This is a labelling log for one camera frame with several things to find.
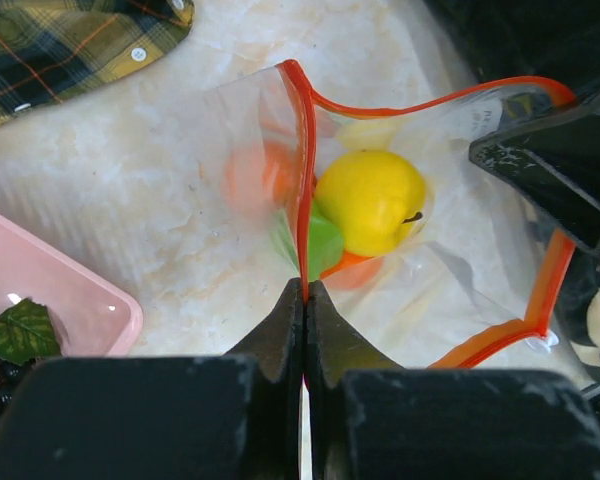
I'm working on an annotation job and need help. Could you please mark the green toy fruit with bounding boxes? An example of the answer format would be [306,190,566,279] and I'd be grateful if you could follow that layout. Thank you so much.
[269,200,344,282]

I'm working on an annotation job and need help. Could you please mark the black floral pillow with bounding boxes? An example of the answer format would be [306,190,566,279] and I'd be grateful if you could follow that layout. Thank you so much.
[429,1,600,413]

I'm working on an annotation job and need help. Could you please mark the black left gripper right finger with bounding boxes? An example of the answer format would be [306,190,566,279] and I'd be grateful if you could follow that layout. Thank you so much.
[304,282,600,479]

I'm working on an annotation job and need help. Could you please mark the clear orange-zipper zip bag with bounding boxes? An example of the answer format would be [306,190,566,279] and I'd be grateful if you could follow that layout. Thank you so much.
[191,60,574,367]

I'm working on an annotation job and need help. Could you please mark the yellow toy fruit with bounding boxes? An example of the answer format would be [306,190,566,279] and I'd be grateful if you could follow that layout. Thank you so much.
[314,150,427,257]

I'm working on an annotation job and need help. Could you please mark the pink plastic basket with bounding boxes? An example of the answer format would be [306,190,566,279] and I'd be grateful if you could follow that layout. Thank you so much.
[0,215,143,356]

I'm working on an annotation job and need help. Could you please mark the orange toy fruit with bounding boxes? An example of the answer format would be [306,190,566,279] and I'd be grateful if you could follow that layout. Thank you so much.
[224,140,384,290]

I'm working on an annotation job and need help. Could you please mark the yellow plaid shirt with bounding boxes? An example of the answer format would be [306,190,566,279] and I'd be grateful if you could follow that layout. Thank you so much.
[0,0,196,126]

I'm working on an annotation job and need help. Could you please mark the dark toy grapes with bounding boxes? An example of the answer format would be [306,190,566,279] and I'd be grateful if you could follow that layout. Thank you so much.
[0,298,61,417]

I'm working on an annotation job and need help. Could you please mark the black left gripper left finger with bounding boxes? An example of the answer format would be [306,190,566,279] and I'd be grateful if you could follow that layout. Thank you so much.
[0,279,304,479]

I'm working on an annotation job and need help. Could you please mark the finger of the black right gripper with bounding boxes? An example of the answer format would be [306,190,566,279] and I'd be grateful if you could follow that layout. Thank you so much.
[469,92,600,265]

